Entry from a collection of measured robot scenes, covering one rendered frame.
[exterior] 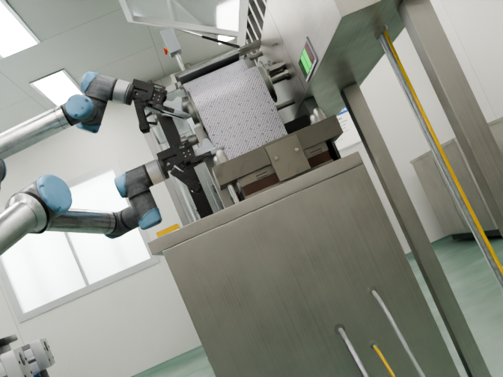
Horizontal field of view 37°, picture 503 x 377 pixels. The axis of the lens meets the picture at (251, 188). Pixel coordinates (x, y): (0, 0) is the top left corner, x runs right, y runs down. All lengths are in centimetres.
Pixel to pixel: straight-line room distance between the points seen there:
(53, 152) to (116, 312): 180
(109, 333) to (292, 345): 601
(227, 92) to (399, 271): 79
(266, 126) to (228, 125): 12
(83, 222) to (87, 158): 582
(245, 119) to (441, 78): 88
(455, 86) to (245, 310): 86
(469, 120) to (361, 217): 57
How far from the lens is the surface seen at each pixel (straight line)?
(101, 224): 242
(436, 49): 178
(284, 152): 223
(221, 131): 245
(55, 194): 212
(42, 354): 241
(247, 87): 248
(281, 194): 218
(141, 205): 241
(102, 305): 810
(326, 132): 227
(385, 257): 221
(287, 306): 217
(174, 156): 243
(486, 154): 176
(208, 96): 248
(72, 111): 237
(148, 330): 806
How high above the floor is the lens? 77
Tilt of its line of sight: 4 degrees up
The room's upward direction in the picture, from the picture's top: 24 degrees counter-clockwise
